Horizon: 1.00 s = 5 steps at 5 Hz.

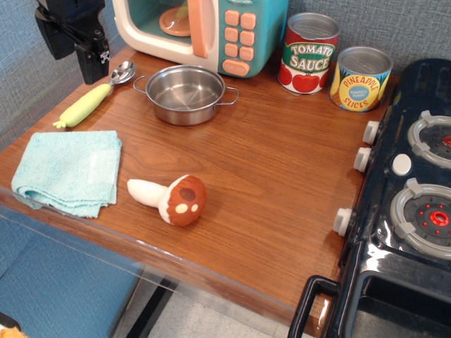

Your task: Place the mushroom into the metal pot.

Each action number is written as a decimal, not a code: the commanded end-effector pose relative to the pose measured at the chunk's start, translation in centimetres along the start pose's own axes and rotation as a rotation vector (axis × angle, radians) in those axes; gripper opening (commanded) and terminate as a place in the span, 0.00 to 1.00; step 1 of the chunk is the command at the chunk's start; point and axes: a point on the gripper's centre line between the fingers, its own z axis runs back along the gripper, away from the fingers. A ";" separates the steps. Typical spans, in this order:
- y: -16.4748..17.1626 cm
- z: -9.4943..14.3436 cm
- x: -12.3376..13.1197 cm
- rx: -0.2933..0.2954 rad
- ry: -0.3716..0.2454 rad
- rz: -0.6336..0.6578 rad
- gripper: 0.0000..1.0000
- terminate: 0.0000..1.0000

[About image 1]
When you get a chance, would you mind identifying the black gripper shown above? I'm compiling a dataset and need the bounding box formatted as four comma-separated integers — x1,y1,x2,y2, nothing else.
35,0,110,85

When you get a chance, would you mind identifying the plush brown white mushroom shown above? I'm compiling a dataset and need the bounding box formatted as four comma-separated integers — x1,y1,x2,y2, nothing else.
127,175,206,227

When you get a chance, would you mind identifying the small metal pot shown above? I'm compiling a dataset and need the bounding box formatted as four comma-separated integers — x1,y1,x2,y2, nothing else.
133,65,240,127

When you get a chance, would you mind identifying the orange microwave plate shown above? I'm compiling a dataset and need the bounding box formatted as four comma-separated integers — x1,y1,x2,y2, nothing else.
159,6,190,37

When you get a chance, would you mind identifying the light blue folded cloth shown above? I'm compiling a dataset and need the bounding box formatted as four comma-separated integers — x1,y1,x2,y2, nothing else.
11,130,122,218

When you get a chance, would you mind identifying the teal toy microwave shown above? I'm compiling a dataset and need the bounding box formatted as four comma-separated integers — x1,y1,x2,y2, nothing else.
113,0,288,78

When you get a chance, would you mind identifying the clear acrylic table guard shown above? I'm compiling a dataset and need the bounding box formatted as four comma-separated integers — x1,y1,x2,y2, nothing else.
1,189,289,337

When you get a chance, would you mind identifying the tomato sauce can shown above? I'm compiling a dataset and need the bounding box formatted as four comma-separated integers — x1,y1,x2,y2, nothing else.
278,12,340,94

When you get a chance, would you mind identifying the pineapple slices can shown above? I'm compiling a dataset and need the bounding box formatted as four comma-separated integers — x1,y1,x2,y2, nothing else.
330,46,393,112

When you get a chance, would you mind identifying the orange plush object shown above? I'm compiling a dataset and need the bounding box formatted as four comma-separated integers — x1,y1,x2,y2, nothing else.
0,327,27,338

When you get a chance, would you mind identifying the black toy stove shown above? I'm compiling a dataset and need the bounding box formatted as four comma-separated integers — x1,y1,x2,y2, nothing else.
289,58,450,337

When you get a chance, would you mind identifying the spoon with green handle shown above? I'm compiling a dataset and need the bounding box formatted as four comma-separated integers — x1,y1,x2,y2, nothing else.
53,61,136,129

